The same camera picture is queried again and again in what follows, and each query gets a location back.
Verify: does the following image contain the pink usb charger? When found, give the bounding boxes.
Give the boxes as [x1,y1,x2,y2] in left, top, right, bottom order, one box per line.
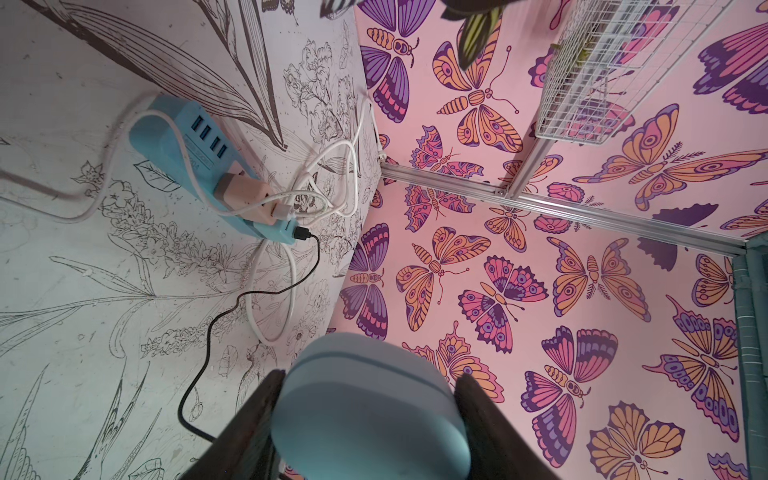
[213,173,295,225]

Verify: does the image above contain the white wire wall basket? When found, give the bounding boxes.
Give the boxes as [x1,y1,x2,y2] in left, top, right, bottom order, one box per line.
[534,1,731,145]

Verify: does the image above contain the aluminium cage frame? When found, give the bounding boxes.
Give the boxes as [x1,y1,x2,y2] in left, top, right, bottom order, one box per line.
[381,140,767,256]

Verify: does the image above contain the pink white charging cable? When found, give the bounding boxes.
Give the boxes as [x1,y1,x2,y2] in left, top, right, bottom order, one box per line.
[0,89,361,226]

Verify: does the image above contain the black usb cable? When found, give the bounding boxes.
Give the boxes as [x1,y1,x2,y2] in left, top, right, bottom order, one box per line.
[177,226,322,445]

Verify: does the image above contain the blue power strip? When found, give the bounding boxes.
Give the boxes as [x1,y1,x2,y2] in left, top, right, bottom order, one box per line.
[129,95,267,210]

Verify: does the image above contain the blue earbud case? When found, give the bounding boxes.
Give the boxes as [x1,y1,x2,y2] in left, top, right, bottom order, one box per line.
[271,333,471,479]

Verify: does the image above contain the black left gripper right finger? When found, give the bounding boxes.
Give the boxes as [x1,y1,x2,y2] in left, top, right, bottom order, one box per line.
[454,374,558,480]

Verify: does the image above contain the teal usb charger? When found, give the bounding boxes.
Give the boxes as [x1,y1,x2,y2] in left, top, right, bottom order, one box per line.
[260,219,298,245]

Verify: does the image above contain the white power strip cord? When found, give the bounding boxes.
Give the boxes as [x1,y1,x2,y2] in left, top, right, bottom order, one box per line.
[244,89,385,348]

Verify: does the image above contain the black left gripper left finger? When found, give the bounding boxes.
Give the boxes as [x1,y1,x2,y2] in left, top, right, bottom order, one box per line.
[180,369,286,480]

